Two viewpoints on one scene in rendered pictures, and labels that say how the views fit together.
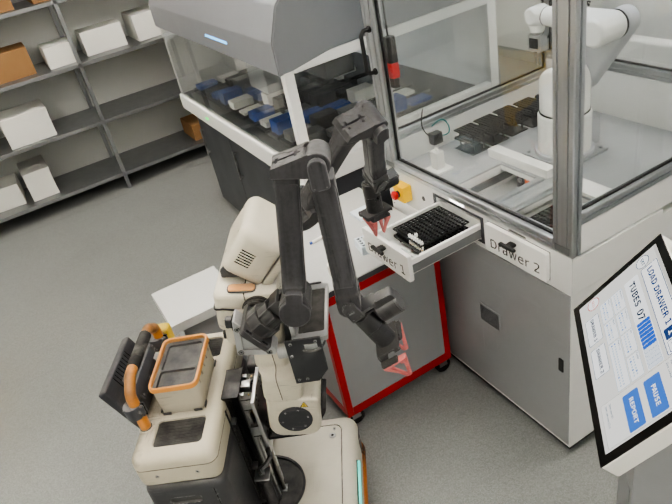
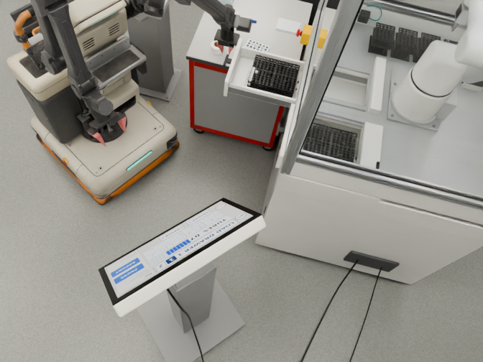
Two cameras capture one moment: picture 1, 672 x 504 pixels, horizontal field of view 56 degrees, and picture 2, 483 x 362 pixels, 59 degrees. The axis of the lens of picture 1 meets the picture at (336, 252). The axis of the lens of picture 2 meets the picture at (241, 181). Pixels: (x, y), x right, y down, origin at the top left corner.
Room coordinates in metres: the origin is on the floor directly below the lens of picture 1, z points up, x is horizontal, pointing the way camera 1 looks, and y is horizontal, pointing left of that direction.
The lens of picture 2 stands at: (0.72, -0.96, 2.43)
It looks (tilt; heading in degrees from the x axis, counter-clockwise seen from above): 62 degrees down; 27
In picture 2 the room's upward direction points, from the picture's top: 12 degrees clockwise
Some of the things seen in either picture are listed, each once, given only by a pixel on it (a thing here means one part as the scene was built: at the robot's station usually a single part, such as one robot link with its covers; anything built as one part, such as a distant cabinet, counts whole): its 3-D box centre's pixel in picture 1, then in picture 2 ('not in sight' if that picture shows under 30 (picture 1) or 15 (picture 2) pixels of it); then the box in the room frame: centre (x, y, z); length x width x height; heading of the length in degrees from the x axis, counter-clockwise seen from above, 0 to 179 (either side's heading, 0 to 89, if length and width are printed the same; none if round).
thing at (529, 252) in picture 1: (515, 250); (285, 135); (1.77, -0.60, 0.87); 0.29 x 0.02 x 0.11; 24
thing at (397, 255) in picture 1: (387, 253); (233, 67); (1.93, -0.18, 0.87); 0.29 x 0.02 x 0.11; 24
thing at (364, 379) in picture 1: (355, 305); (246, 75); (2.31, -0.03, 0.38); 0.62 x 0.58 x 0.76; 24
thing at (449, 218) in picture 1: (431, 232); (273, 77); (2.01, -0.36, 0.87); 0.22 x 0.18 x 0.06; 114
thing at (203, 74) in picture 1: (308, 55); not in sight; (3.76, -0.10, 1.13); 1.78 x 1.14 x 0.45; 24
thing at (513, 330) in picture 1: (557, 270); (360, 164); (2.21, -0.93, 0.40); 1.03 x 0.95 x 0.80; 24
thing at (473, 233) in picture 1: (433, 232); (274, 78); (2.01, -0.37, 0.86); 0.40 x 0.26 x 0.06; 114
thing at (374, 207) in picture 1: (374, 204); (227, 33); (1.88, -0.16, 1.11); 0.10 x 0.07 x 0.07; 113
